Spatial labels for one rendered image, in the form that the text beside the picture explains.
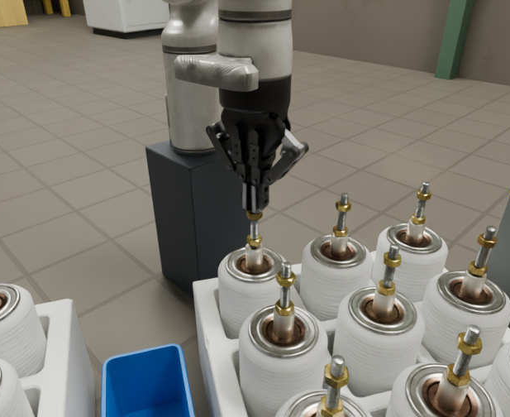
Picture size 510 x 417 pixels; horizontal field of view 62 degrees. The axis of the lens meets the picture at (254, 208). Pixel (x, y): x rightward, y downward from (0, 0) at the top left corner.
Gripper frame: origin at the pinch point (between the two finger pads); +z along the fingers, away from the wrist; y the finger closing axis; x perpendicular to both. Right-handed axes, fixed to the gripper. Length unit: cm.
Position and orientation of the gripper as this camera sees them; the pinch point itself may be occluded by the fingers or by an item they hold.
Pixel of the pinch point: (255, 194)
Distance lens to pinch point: 50.1
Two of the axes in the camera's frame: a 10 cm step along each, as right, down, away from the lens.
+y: -8.0, -3.0, 5.2
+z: 0.0, 8.7, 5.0
